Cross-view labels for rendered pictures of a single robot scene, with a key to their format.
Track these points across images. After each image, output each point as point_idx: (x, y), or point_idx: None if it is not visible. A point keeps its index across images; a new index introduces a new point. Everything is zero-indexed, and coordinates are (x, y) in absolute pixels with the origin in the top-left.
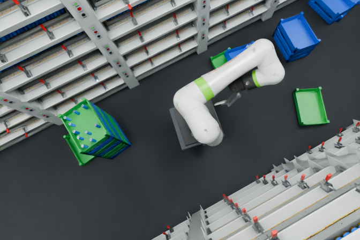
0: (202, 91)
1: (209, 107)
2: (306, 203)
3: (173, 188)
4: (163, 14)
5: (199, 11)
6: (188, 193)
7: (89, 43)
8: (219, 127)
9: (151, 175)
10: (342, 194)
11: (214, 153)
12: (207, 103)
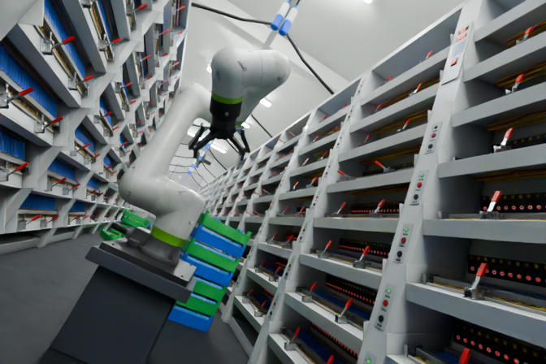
0: None
1: (169, 270)
2: None
3: (44, 284)
4: (355, 219)
5: (389, 263)
6: (13, 281)
7: None
8: (118, 249)
9: None
10: None
11: (22, 327)
12: (179, 275)
